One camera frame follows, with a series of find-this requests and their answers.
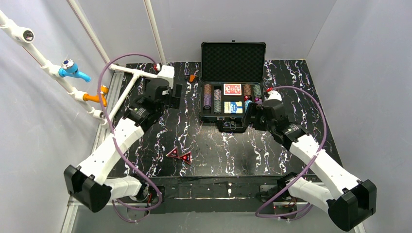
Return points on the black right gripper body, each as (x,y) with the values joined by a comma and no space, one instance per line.
(249,114)

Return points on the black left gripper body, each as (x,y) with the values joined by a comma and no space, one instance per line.
(176,95)

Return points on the dark green chip stack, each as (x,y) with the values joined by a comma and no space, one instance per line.
(217,107)

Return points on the grey pink chip stack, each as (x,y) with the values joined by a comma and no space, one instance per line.
(217,95)

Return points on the black poker case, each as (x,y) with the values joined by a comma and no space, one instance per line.
(231,79)

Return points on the red triangle dealer button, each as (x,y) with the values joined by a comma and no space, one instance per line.
(173,153)

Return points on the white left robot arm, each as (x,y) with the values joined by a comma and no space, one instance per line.
(89,182)

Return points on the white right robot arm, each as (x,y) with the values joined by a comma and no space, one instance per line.
(346,199)

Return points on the light blue chip stack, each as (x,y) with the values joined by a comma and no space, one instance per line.
(246,104)

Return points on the purple chip stack in case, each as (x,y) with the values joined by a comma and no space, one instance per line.
(258,101)

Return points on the red black chip in case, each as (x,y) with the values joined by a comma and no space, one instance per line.
(247,97)

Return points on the green chip stack in case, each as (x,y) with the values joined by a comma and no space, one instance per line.
(257,91)

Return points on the blue card deck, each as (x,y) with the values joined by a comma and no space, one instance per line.
(232,107)

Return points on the brown chip stack in case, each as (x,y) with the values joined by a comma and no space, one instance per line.
(247,90)

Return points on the red card deck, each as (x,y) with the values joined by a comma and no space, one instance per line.
(232,89)

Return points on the orange black small clip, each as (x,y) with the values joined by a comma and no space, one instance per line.
(190,78)

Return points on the orange tap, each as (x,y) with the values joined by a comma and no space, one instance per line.
(98,98)

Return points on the blue tap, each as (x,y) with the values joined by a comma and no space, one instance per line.
(70,69)

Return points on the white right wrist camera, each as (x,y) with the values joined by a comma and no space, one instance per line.
(273,94)

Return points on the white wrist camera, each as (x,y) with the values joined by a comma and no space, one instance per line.
(165,72)
(273,94)

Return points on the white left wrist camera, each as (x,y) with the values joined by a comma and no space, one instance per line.
(165,72)

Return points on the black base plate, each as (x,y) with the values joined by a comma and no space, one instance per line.
(211,194)

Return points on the white pvc pipe frame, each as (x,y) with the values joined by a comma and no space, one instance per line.
(94,105)

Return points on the aluminium rail frame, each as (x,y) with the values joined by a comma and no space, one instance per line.
(346,199)

